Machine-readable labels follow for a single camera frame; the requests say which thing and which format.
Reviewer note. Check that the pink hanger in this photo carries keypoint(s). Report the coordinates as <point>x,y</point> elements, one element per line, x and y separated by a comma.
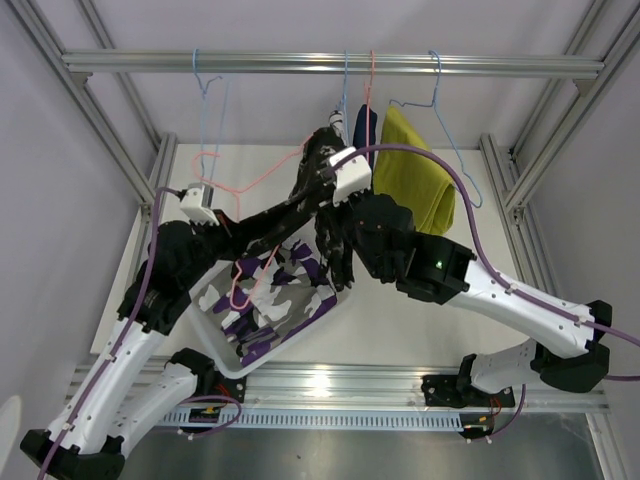
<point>368,90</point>
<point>261,232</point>

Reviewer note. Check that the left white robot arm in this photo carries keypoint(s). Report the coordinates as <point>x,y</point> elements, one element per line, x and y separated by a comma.
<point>96,431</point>

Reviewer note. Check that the olive yellow trousers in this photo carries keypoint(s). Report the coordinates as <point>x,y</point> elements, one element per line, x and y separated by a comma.
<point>419,184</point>

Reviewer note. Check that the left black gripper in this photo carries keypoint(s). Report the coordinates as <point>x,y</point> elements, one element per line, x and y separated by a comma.
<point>217,230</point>

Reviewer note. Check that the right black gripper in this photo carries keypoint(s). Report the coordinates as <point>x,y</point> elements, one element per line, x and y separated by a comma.
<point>355,198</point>

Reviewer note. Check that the aluminium frame struts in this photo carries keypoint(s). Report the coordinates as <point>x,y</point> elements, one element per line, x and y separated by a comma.
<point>608,31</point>
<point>33,22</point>

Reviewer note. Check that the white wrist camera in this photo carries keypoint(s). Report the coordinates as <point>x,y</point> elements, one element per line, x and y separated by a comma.
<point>196,204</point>
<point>352,177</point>

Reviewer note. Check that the aluminium frame left struts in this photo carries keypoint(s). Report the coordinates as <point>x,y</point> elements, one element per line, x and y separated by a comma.
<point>33,22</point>

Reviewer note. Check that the grey slotted cable duct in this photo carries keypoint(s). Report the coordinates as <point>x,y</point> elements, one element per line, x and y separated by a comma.
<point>414,419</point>

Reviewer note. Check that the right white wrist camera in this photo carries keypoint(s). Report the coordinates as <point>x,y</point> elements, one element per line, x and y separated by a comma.
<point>352,177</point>

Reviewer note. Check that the grey white printed trousers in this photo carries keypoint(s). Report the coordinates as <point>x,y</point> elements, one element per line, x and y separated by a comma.
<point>337,119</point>

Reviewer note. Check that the aluminium frame right struts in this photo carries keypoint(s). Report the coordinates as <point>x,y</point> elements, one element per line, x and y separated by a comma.
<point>608,31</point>

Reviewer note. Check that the white plastic basket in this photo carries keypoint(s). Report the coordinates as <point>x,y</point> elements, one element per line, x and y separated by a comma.
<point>280,345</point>

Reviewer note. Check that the aluminium hanging rail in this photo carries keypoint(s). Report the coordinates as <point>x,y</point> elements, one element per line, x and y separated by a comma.
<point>315,63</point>

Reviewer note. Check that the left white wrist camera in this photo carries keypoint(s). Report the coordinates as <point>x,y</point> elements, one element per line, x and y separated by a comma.
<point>196,204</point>

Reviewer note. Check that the purple camouflage trousers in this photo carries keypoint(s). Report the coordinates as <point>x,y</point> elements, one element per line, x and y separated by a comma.
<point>270,300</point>

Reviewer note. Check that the navy blue trousers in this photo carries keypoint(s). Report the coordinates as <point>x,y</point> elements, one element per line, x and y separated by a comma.
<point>359,129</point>

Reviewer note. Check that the black white patterned trousers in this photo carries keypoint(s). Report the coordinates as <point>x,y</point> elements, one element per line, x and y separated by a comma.
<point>314,185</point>

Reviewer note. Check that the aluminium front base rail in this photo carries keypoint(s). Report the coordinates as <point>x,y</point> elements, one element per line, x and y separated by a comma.
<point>316,386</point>

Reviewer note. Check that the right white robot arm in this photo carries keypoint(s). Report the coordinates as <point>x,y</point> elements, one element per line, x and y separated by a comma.
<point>562,349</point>

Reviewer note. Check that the light blue hanger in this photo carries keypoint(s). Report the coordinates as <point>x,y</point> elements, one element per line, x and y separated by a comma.
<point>208,163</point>
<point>341,108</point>
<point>434,105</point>

